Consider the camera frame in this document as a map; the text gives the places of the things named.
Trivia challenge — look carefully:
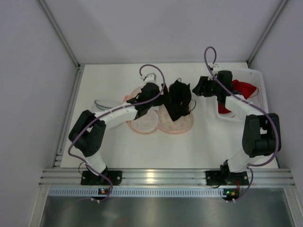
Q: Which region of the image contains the black bra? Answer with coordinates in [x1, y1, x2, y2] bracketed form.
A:
[166, 79, 192, 122]

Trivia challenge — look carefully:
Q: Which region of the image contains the pink floral mesh laundry bag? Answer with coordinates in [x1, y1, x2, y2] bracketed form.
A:
[123, 85, 195, 135]

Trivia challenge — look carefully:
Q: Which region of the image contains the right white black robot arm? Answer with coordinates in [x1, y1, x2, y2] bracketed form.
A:
[193, 70, 281, 173]

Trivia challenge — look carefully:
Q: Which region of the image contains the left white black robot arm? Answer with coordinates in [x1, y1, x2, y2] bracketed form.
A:
[68, 82, 166, 177]

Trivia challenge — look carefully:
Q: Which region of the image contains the red bra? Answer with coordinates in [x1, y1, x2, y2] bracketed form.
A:
[217, 79, 258, 114]

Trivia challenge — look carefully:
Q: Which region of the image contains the white plastic basket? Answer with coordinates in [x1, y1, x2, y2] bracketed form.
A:
[222, 68, 268, 112]

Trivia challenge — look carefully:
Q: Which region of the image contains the clear plastic dome insert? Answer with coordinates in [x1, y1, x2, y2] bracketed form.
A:
[94, 99, 121, 110]

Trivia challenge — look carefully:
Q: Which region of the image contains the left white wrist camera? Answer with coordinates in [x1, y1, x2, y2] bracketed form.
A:
[141, 73, 157, 84]

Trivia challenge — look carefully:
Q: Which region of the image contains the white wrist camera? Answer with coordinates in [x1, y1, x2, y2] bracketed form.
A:
[141, 73, 157, 84]
[208, 63, 220, 74]

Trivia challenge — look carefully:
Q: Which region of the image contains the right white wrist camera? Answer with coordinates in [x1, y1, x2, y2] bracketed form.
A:
[208, 63, 220, 74]

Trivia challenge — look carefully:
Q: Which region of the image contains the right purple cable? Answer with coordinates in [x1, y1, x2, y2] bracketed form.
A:
[204, 46, 282, 201]

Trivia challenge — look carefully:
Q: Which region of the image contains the purple cable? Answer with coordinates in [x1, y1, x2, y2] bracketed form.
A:
[204, 46, 282, 201]
[67, 64, 166, 201]

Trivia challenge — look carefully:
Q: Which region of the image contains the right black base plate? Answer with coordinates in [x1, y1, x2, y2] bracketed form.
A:
[205, 170, 249, 187]

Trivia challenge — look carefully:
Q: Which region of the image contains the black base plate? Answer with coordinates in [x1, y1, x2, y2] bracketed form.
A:
[80, 170, 123, 186]
[205, 170, 249, 187]

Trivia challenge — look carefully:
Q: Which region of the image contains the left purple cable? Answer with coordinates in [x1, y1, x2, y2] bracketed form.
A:
[67, 64, 166, 201]

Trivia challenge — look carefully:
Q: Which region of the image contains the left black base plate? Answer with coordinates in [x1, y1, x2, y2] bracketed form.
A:
[80, 170, 123, 186]

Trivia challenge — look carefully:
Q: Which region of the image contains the aluminium mounting rail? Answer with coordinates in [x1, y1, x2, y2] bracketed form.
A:
[39, 168, 295, 188]

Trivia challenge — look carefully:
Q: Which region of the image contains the grey slotted cable duct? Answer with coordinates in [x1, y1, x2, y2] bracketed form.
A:
[48, 187, 239, 198]

